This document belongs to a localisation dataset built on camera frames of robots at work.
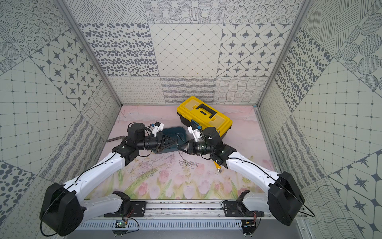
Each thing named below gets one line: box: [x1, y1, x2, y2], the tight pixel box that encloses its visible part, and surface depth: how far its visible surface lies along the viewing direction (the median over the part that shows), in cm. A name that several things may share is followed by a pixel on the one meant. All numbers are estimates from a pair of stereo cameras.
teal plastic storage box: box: [153, 126, 188, 154], surface depth 74 cm
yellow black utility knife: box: [213, 160, 223, 174], surface depth 90 cm
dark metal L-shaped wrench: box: [106, 135, 126, 143], surface depth 103 cm
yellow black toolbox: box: [177, 96, 233, 138], surface depth 95 cm
